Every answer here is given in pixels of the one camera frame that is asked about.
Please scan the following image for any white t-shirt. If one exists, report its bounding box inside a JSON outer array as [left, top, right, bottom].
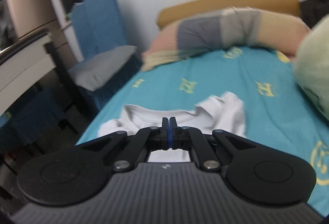
[[97, 91, 248, 163]]

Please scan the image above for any grey seat cushion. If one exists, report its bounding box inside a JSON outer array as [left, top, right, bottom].
[[69, 45, 137, 91]]

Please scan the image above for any blue covered chair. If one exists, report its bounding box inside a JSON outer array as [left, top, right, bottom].
[[0, 0, 142, 147]]

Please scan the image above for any teal patterned bed sheet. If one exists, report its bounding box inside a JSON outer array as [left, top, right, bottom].
[[80, 46, 328, 216]]

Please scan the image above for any striped pillow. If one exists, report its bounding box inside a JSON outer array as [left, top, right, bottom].
[[142, 7, 310, 71]]

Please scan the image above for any green fleece blanket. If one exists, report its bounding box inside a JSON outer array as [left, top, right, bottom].
[[293, 16, 329, 118]]

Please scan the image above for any white desk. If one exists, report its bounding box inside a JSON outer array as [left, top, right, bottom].
[[1, 31, 56, 113]]

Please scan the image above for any tan headboard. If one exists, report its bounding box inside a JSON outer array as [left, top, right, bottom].
[[156, 0, 301, 30]]

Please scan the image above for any black clothing pile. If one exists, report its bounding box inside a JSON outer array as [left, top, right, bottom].
[[299, 0, 329, 29]]

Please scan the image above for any brown refrigerator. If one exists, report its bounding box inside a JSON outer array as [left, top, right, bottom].
[[6, 0, 77, 70]]

